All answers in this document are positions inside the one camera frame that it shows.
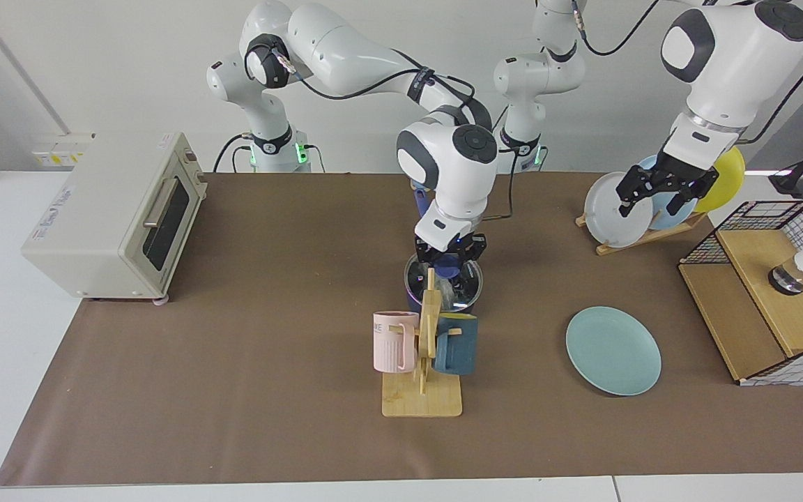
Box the glass lid with blue knob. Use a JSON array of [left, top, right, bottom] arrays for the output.
[[405, 252, 484, 309]]

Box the light blue plate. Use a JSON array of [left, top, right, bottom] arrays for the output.
[[635, 155, 701, 231]]

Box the white plate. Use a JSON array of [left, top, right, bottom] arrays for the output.
[[584, 172, 653, 249]]

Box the wooden plate rack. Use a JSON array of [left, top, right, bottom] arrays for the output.
[[576, 211, 708, 257]]

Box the yellow plate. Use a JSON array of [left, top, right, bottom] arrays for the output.
[[693, 146, 747, 213]]

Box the green plate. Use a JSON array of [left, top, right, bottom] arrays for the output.
[[566, 306, 662, 397]]

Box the teal mug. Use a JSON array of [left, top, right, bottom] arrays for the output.
[[434, 314, 478, 376]]

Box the pink mug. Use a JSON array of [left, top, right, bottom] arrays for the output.
[[373, 311, 420, 373]]

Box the wooden cup stand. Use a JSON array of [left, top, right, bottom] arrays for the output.
[[382, 268, 464, 418]]

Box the brown table cloth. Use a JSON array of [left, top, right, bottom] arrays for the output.
[[0, 172, 803, 487]]

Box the pale toaster oven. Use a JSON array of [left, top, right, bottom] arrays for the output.
[[22, 132, 208, 305]]

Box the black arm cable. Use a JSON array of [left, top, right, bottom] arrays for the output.
[[572, 0, 803, 144], [280, 49, 493, 130]]

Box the wire basket with wooden floor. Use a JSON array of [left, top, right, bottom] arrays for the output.
[[678, 200, 803, 386]]

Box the white wall socket strip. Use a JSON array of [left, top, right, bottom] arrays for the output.
[[31, 132, 95, 167]]

